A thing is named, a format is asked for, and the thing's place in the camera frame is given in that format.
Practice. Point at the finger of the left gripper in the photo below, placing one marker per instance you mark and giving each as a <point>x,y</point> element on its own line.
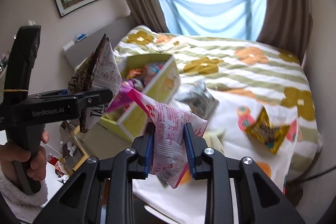
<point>53,93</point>
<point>96,100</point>

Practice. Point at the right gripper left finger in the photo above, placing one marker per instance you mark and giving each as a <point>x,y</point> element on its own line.
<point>102,189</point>

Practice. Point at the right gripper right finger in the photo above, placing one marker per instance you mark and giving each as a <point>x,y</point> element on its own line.
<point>259,200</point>

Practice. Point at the dark brown snack bag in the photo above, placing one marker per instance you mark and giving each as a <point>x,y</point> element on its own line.
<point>99,71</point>

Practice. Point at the purple chips snack bag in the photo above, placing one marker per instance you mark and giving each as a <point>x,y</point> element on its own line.
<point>121,99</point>

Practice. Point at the yellow gold snack bag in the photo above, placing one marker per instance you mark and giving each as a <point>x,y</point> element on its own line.
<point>271,136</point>

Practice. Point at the red white snack bag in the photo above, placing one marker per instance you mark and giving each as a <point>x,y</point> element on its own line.
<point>169,159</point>

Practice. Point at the silver triangular snack bag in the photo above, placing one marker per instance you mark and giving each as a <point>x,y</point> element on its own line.
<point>200,101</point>

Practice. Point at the left hand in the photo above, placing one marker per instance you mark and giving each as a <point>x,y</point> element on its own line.
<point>11,152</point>

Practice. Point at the white small box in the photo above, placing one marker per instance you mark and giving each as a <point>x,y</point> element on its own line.
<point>68,45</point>

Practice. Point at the grey headboard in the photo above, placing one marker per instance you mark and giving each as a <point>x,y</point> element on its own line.
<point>114,31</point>

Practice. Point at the white fleece sleeve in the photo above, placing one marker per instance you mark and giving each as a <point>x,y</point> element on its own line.
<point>25,207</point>

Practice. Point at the blue white object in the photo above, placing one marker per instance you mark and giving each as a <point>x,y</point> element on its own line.
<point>80,37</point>

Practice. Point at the white fruit-print sheet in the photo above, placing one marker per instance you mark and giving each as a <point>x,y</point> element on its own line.
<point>225,133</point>

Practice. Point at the striped floral quilt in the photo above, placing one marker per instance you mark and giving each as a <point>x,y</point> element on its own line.
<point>253,69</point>

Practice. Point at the blue window cloth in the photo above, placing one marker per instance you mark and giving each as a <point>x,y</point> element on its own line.
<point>234,19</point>

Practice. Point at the brown right curtain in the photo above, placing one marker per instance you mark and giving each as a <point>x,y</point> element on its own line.
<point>287,25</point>

